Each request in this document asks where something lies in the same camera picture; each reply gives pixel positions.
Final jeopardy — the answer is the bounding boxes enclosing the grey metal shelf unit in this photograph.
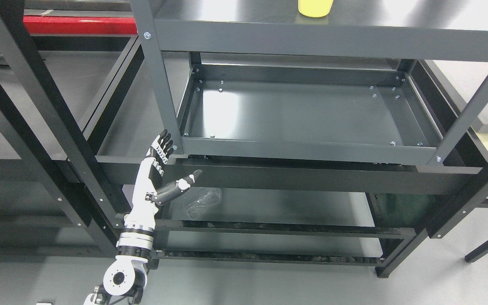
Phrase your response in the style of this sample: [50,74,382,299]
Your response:
[130,0,488,278]

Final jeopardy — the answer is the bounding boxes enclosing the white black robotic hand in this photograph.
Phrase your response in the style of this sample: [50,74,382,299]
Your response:
[122,129,202,236]

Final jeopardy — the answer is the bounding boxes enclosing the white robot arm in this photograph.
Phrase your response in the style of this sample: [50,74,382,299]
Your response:
[83,228,154,305]

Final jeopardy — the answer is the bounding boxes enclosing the black metal shelf rack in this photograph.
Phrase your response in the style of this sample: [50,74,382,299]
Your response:
[0,0,144,259]

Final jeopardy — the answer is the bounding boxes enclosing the clear plastic bag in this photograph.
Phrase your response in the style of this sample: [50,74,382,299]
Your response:
[183,187,222,219]

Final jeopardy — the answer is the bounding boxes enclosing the red metal beam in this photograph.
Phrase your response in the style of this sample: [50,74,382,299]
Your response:
[11,15,138,35]

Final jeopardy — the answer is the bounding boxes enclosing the yellow plastic cup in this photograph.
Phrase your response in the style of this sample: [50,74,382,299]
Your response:
[297,0,334,18]

